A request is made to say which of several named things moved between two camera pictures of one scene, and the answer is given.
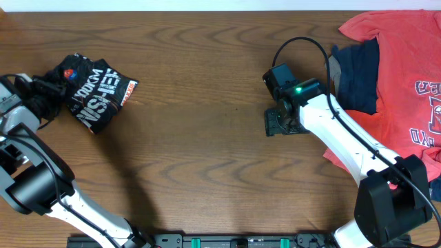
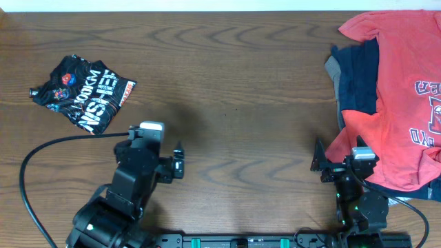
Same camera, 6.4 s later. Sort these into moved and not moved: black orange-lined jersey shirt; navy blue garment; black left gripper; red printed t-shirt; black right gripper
Moved: black left gripper; black right gripper
Not moved: navy blue garment; red printed t-shirt; black orange-lined jersey shirt
